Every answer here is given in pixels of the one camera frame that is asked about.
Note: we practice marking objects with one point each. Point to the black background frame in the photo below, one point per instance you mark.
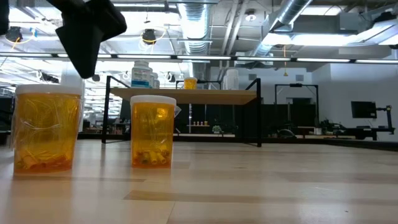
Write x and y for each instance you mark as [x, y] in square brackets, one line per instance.
[295, 85]

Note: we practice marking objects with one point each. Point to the black aluminium table frame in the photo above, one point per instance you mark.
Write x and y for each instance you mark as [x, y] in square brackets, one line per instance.
[311, 141]

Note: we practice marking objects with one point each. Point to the black background monitor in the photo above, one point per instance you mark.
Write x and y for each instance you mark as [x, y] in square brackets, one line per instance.
[363, 109]

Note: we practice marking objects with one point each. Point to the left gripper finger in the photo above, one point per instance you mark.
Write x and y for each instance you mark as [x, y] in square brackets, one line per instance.
[110, 21]
[82, 46]

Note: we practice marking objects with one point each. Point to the silver ventilation duct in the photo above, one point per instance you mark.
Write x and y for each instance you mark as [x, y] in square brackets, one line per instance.
[195, 25]
[289, 12]

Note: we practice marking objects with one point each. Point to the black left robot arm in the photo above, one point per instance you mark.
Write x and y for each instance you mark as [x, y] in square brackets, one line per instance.
[3, 15]

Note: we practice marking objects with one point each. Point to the black ceiling camera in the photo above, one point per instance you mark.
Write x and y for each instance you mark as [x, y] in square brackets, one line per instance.
[13, 33]
[149, 35]

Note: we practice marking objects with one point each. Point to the black bar with light strips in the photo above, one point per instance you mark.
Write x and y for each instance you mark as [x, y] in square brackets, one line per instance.
[202, 57]

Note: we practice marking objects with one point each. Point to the wooden shelf black legs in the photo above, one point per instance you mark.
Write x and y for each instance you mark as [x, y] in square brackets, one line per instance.
[186, 96]

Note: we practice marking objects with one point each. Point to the small background plant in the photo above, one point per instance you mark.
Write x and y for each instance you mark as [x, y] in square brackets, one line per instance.
[217, 129]

